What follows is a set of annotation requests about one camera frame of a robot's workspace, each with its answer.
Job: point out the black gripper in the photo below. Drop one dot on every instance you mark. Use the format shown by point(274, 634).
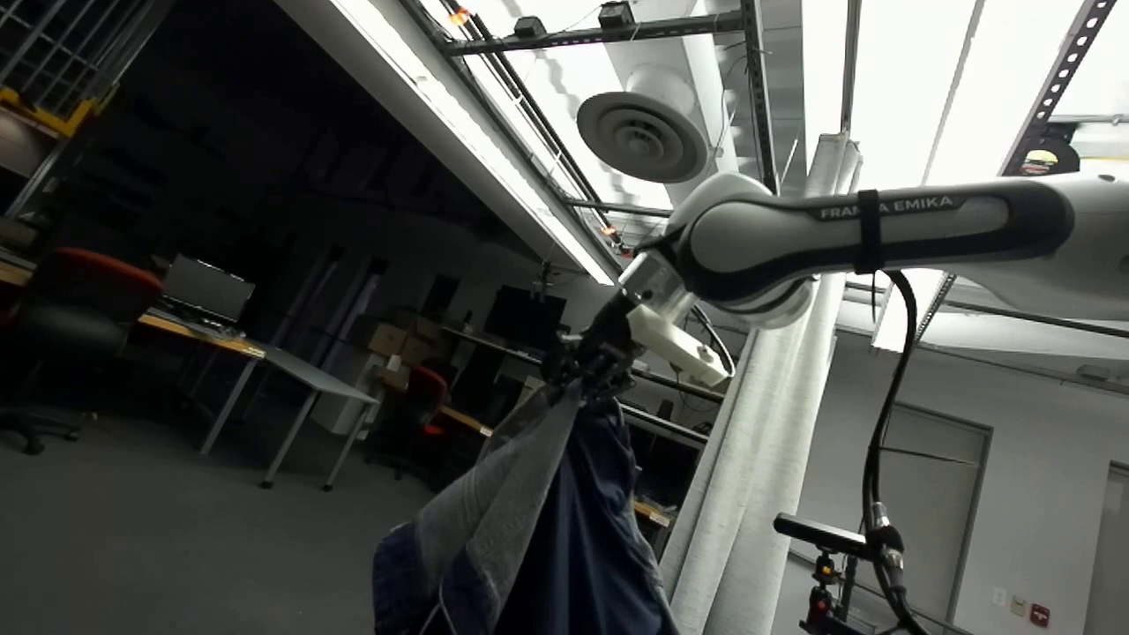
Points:
point(601, 356)

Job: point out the grey and blue hoodie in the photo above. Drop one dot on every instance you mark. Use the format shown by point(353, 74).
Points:
point(534, 539)

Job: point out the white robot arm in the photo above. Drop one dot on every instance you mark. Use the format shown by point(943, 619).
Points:
point(1051, 246)

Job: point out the round ceiling vent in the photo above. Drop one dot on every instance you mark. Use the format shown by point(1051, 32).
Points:
point(640, 135)

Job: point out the grey folding table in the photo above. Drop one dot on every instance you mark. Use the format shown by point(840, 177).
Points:
point(308, 388)

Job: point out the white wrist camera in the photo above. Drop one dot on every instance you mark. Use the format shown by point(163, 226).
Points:
point(682, 352)

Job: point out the white ceiling duct column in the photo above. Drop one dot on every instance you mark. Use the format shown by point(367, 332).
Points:
point(723, 563)

